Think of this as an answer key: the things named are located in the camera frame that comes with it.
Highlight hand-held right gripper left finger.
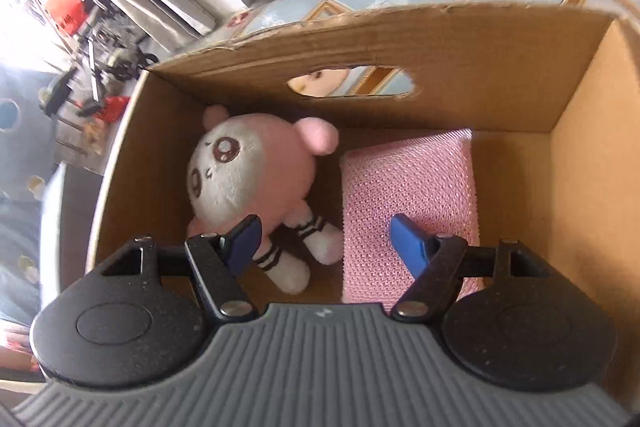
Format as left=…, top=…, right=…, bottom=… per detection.
left=97, top=214, right=263, bottom=323

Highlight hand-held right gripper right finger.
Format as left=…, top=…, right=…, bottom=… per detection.
left=389, top=213, right=546, bottom=323

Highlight pink mesh sponge pad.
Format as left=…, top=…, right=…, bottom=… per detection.
left=340, top=128, right=486, bottom=305

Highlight pink plush toy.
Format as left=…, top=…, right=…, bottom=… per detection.
left=185, top=103, right=346, bottom=295

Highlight brown cardboard box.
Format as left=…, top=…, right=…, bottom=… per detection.
left=85, top=2, right=640, bottom=358

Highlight red plastic item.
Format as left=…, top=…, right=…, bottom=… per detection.
left=97, top=96, right=131, bottom=122

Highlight folded stroller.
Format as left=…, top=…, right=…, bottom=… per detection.
left=75, top=22, right=156, bottom=118

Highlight dark rug with circles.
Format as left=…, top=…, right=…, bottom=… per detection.
left=0, top=62, right=66, bottom=358

